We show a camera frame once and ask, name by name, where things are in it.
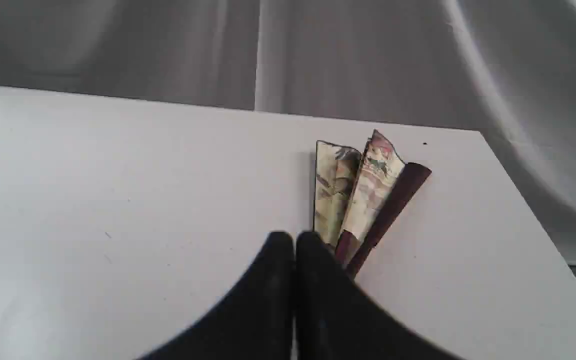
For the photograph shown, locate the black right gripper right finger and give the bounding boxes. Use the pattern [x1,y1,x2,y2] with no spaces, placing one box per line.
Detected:
[295,231,457,360]

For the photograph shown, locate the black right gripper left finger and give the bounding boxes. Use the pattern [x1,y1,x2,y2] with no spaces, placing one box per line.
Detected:
[142,231,295,360]

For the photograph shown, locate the painted folding paper fan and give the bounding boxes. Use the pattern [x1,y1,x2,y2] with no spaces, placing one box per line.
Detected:
[311,130,432,278]

